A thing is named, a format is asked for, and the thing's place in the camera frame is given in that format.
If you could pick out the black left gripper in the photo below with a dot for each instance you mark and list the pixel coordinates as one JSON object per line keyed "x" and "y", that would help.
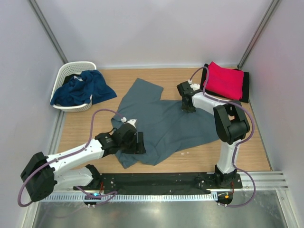
{"x": 138, "y": 147}

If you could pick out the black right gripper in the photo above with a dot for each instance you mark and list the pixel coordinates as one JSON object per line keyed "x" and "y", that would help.
{"x": 187, "y": 109}

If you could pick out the grey-blue t shirt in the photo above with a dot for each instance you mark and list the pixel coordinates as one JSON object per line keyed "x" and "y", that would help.
{"x": 166, "y": 127}

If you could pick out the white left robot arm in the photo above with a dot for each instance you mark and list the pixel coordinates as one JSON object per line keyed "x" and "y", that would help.
{"x": 44, "y": 174}

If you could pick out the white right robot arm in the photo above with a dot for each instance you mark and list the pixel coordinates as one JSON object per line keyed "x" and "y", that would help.
{"x": 231, "y": 127}

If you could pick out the folded pink t shirt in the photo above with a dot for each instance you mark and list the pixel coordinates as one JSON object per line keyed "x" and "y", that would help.
{"x": 225, "y": 82}

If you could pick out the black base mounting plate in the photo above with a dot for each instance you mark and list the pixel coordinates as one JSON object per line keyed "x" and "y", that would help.
{"x": 160, "y": 183}

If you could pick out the folded black t shirt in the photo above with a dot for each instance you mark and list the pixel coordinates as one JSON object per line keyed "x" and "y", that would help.
{"x": 205, "y": 76}

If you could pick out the navy blue t shirt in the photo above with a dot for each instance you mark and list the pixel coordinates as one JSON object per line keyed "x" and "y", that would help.
{"x": 92, "y": 88}

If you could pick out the black garment in basket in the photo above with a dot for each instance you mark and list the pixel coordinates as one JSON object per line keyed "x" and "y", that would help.
{"x": 72, "y": 79}

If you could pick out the white perforated laundry basket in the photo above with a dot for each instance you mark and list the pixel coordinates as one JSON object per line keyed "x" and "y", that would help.
{"x": 66, "y": 70}

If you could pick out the right wrist camera housing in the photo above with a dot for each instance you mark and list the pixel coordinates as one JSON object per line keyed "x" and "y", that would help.
{"x": 195, "y": 86}

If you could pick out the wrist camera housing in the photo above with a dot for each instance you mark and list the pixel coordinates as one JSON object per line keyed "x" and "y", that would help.
{"x": 195, "y": 86}
{"x": 132, "y": 122}

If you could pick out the left wrist camera housing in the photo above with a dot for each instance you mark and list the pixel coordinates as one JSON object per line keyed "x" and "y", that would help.
{"x": 132, "y": 122}

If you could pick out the white slotted cable duct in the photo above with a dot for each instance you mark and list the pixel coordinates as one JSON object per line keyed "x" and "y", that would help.
{"x": 80, "y": 197}

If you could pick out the aluminium frame rail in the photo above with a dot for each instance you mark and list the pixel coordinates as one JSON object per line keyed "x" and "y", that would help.
{"x": 264, "y": 180}

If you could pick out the right aluminium corner post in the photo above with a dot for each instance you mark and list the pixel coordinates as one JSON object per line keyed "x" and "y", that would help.
{"x": 274, "y": 4}

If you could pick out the aluminium corner post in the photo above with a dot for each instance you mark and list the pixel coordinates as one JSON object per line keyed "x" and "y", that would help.
{"x": 274, "y": 4}
{"x": 45, "y": 25}

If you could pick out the left aluminium corner post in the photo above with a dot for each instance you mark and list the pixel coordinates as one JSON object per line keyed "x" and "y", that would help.
{"x": 45, "y": 25}

